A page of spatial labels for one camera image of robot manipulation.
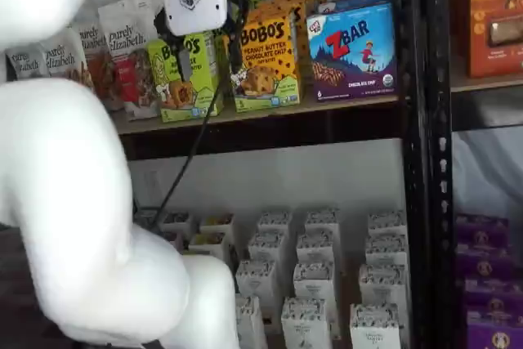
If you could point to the black metal shelf upright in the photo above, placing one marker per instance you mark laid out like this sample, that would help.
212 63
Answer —
412 120

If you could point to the white purely elizabeth granola bag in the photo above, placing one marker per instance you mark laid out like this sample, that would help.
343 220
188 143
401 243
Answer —
126 38
24 63
92 38
61 56

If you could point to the wooden shelf board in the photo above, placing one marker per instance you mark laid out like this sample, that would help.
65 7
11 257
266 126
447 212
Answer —
286 110
490 81

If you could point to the black upright with keyhole slots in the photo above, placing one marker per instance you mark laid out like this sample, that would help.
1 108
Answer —
441 79

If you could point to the white speckled carton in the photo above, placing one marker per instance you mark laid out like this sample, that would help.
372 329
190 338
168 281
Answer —
304 324
265 247
314 281
374 328
386 224
252 324
382 285
386 251
323 222
255 279
274 222
316 249

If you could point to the white backdrop sheet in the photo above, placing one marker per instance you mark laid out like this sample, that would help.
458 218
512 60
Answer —
486 173

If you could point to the large orange snack box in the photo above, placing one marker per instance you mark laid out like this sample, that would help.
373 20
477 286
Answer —
498 18

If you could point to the black metal shelf beam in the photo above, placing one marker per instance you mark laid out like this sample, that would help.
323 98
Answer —
306 128
490 110

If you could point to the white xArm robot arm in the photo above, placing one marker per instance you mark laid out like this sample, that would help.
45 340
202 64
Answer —
61 202

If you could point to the purple snack box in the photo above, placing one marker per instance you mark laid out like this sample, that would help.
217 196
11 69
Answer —
482 228
494 296
494 330
484 261

